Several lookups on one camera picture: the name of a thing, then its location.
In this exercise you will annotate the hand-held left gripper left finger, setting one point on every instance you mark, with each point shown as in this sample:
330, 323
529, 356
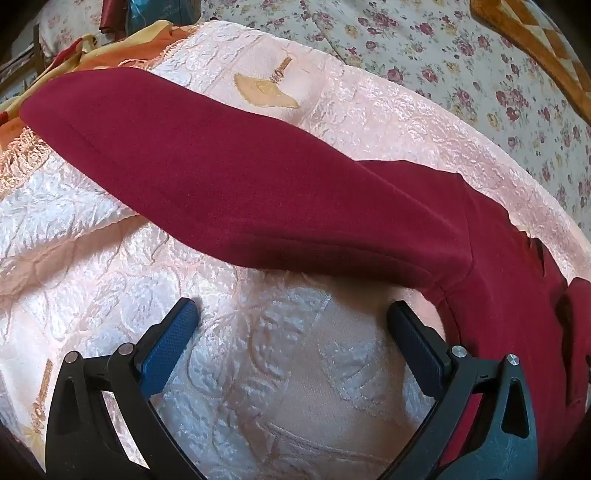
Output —
168, 341

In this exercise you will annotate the dark red bag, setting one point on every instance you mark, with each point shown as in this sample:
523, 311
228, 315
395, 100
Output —
111, 16

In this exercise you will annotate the dark wooden furniture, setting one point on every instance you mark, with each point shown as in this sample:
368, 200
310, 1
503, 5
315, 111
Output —
38, 53

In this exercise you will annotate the pink embossed blanket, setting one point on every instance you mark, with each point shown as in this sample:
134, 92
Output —
277, 369

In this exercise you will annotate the dark red sweater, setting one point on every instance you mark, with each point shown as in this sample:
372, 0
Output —
231, 184

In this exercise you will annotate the orange patterned quilt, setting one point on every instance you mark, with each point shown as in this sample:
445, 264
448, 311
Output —
531, 27

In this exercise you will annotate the orange yellow cloth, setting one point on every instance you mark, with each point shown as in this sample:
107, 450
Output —
115, 50

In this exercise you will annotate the floral bed sheet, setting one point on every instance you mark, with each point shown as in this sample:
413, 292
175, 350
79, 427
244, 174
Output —
415, 46

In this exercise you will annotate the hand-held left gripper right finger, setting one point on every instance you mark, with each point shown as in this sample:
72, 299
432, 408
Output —
422, 355

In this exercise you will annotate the blue plastic bag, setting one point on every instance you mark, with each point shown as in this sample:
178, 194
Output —
143, 11

